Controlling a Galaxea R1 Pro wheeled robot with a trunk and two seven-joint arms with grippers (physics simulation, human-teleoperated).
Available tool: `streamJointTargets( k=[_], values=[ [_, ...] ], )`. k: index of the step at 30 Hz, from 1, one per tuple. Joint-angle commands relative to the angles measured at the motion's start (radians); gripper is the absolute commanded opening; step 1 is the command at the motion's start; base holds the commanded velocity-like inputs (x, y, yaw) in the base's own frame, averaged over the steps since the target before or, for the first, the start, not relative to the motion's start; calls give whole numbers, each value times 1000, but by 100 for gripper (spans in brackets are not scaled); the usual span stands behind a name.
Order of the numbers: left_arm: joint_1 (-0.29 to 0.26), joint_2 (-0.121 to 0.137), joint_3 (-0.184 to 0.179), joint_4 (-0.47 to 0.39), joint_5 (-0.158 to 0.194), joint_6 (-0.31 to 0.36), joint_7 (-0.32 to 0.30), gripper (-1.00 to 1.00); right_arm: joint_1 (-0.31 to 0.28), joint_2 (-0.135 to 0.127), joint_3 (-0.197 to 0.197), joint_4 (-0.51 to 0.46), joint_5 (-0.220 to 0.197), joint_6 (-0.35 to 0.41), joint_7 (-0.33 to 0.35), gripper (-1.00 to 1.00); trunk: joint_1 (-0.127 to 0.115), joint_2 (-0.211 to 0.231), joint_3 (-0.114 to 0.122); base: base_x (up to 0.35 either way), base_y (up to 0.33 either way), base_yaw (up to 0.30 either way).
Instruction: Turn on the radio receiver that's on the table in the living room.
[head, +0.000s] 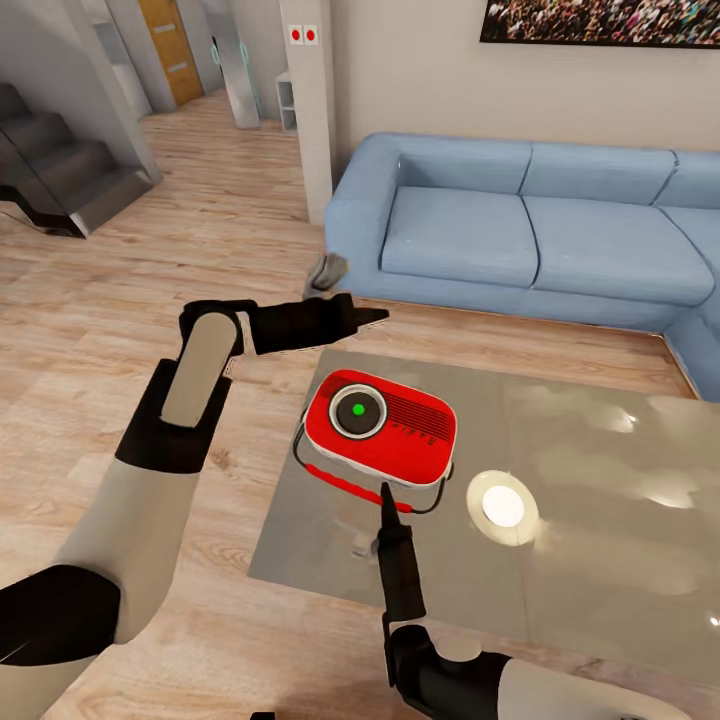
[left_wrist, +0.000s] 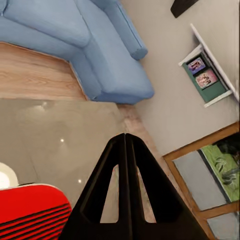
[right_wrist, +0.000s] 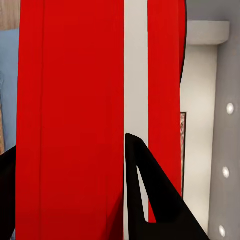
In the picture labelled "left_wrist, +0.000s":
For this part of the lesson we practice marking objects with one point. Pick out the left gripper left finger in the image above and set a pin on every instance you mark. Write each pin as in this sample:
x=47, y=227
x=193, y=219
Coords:
x=84, y=221

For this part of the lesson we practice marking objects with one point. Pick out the sofa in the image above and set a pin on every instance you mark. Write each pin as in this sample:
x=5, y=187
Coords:
x=96, y=37

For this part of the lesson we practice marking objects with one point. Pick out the radio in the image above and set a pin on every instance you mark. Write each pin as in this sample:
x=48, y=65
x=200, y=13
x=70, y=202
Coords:
x=33, y=212

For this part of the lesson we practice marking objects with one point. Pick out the coffee table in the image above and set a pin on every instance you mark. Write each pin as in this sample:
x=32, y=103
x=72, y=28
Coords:
x=59, y=142

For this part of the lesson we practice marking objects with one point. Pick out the shelf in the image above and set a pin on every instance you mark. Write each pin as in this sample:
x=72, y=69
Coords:
x=218, y=90

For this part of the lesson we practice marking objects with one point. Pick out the door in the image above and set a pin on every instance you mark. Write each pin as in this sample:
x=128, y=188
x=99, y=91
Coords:
x=208, y=174

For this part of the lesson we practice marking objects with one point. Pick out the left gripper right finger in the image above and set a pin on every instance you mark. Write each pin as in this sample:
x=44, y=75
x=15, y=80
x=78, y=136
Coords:
x=174, y=220

